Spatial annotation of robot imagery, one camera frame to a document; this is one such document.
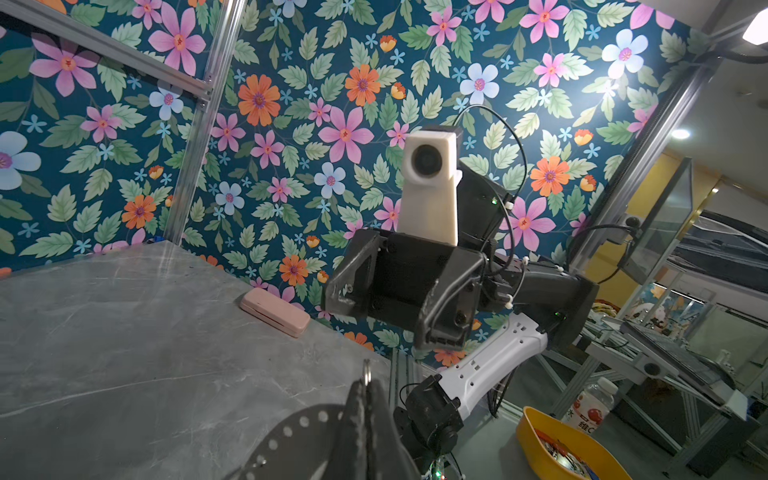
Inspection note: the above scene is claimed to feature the yellow plastic bin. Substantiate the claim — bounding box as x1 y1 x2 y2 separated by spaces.
516 406 631 480

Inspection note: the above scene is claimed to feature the plastic drink bottle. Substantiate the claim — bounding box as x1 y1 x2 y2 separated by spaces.
561 377 618 435

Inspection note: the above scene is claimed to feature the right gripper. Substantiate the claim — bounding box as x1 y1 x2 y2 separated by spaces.
322 229 489 350

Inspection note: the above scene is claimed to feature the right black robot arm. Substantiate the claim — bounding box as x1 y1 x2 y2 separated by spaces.
321 169 598 468

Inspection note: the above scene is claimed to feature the pink eraser case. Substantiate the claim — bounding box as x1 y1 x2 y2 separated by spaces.
239 288 311 338

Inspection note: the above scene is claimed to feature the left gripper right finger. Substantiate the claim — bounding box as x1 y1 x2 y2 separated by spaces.
367 380 420 480

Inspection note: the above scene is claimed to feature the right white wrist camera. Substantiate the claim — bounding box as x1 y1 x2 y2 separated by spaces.
395 127 462 246

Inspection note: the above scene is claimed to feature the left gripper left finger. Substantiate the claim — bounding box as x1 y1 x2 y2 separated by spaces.
323 380 368 480

